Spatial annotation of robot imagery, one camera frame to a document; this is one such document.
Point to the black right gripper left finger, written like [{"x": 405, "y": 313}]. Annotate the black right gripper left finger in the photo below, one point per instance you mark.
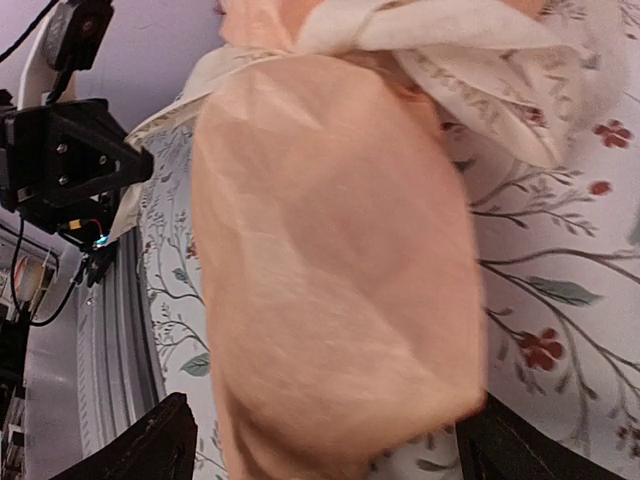
[{"x": 160, "y": 445}]

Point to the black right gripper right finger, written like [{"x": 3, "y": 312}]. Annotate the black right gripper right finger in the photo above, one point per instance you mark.
[{"x": 497, "y": 443}]

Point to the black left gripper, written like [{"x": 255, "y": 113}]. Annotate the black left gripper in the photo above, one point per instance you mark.
[{"x": 56, "y": 155}]

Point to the flower bouquet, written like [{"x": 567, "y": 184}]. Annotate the flower bouquet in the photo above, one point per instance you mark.
[{"x": 344, "y": 303}]

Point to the cream ribbon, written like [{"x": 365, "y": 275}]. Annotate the cream ribbon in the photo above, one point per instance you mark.
[{"x": 450, "y": 75}]

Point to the aluminium table front rail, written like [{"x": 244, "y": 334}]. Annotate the aluminium table front rail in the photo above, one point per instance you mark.
[{"x": 118, "y": 375}]

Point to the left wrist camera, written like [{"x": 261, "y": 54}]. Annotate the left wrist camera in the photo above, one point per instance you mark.
[{"x": 66, "y": 43}]

